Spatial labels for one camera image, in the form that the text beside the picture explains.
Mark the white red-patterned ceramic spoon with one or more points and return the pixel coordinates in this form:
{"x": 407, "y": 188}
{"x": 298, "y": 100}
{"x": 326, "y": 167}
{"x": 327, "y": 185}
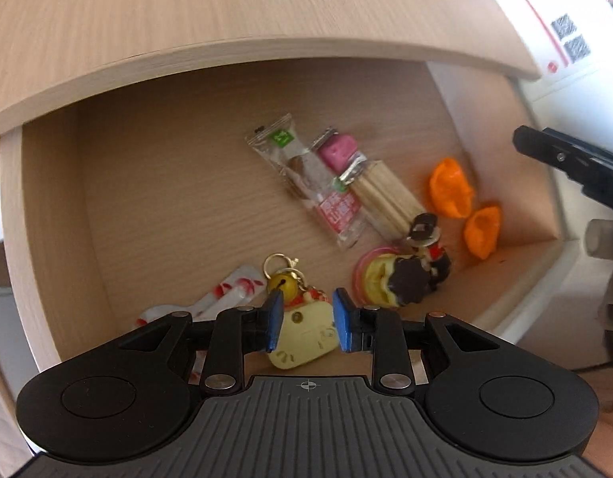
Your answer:
{"x": 232, "y": 286}

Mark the clear snack packet red label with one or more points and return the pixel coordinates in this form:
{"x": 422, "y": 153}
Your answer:
{"x": 306, "y": 179}

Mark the wooden drawer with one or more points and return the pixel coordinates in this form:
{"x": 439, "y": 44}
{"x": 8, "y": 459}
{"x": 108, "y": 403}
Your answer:
{"x": 162, "y": 184}

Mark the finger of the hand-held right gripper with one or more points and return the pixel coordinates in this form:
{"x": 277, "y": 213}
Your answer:
{"x": 575, "y": 159}

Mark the clear packet of wooden sticks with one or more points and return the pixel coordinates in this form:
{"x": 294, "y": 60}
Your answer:
{"x": 381, "y": 194}

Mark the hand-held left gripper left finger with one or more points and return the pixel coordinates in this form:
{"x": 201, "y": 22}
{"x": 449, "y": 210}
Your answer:
{"x": 273, "y": 321}

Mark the yellow pudding toy pink plate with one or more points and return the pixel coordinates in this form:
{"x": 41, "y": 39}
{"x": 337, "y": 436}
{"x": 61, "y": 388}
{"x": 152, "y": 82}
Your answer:
{"x": 381, "y": 279}

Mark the grey plastic tube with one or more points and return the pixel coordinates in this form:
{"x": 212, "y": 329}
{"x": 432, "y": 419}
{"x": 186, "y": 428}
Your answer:
{"x": 605, "y": 239}

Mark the doll figurine with brown hat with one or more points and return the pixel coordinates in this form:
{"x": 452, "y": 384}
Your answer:
{"x": 431, "y": 249}

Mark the orange plastic toy shell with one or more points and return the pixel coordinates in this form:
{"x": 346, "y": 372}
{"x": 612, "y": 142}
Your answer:
{"x": 451, "y": 186}
{"x": 483, "y": 231}

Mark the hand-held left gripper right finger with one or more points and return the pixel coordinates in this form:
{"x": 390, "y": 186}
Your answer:
{"x": 343, "y": 326}

